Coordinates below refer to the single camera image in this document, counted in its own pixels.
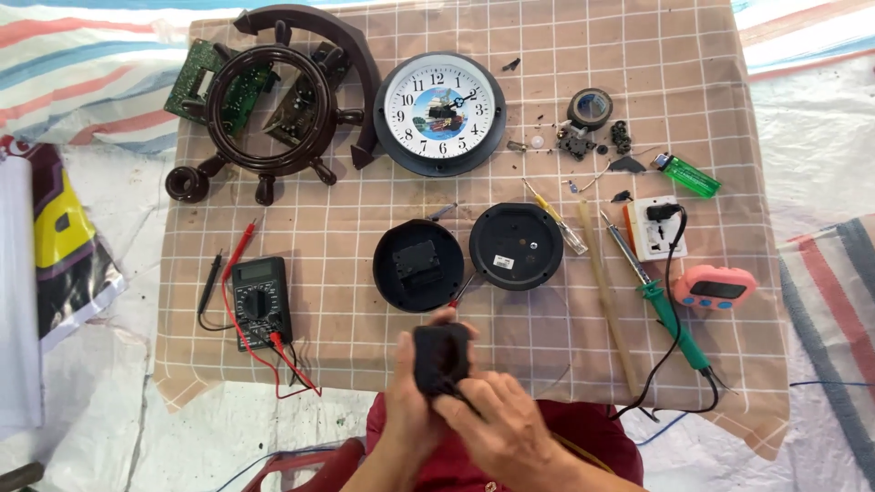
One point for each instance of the person's left hand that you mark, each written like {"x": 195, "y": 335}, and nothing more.
{"x": 403, "y": 403}

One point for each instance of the person's right hand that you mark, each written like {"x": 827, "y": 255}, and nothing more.
{"x": 506, "y": 423}

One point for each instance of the person's left fingers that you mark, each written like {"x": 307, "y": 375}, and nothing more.
{"x": 452, "y": 317}

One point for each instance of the person's right fingers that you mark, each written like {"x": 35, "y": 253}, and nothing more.
{"x": 471, "y": 400}

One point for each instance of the black clock movement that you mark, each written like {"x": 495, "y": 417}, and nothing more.
{"x": 441, "y": 355}

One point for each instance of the black round cover with housing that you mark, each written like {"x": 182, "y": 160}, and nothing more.
{"x": 396, "y": 287}

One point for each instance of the clear round clock glass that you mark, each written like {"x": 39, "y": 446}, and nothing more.
{"x": 533, "y": 328}

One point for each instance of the black round clock back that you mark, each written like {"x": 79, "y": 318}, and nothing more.
{"x": 506, "y": 232}

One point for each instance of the small grey metal tool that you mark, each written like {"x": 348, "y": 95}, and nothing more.
{"x": 442, "y": 211}

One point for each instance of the person's red shirt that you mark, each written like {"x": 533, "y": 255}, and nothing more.
{"x": 595, "y": 437}

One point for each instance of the tan checked table cloth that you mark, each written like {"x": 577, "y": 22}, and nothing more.
{"x": 383, "y": 198}

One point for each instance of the yellow tester screwdriver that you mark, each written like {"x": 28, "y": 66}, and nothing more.
{"x": 557, "y": 217}

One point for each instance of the tan glue stick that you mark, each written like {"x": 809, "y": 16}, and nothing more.
{"x": 605, "y": 294}

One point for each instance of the small blue component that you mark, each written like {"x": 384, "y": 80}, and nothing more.
{"x": 571, "y": 186}

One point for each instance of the small metal part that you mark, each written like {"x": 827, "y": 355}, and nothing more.
{"x": 517, "y": 145}

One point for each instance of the black multimeter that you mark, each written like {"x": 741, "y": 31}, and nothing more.
{"x": 260, "y": 300}

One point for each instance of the small white round part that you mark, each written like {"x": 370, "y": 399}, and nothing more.
{"x": 537, "y": 141}

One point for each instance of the small black clip piece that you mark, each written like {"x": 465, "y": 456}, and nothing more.
{"x": 622, "y": 197}

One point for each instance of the black mechanism part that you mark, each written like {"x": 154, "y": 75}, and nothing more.
{"x": 575, "y": 145}

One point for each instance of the white power socket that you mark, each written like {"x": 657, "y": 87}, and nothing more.
{"x": 649, "y": 236}

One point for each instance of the red multimeter probe lead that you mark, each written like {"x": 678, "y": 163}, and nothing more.
{"x": 239, "y": 254}

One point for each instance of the black flat plastic piece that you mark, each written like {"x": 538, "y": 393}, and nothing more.
{"x": 627, "y": 165}

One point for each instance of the black tape roll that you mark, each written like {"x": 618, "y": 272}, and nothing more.
{"x": 578, "y": 117}

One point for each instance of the black multimeter probe lead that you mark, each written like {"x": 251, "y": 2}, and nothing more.
{"x": 209, "y": 283}

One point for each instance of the black gear cluster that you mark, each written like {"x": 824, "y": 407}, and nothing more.
{"x": 621, "y": 136}

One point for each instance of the dark circuit board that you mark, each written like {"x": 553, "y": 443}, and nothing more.
{"x": 295, "y": 113}

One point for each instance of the small black plastic scrap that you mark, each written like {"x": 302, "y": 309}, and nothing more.
{"x": 512, "y": 65}

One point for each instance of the pink digital timer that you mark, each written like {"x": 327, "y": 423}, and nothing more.
{"x": 714, "y": 288}

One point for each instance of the green lighter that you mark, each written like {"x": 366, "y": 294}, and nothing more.
{"x": 690, "y": 176}

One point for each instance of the green circuit board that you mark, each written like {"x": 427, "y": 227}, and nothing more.
{"x": 184, "y": 89}

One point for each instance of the striped cloth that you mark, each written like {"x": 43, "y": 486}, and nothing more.
{"x": 834, "y": 307}

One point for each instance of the yellow and purple printed bag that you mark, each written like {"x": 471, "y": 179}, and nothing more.
{"x": 65, "y": 246}

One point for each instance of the white face wall clock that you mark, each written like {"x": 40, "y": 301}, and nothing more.
{"x": 417, "y": 130}

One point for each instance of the brown ship wheel clock frame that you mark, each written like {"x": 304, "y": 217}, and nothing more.
{"x": 217, "y": 136}

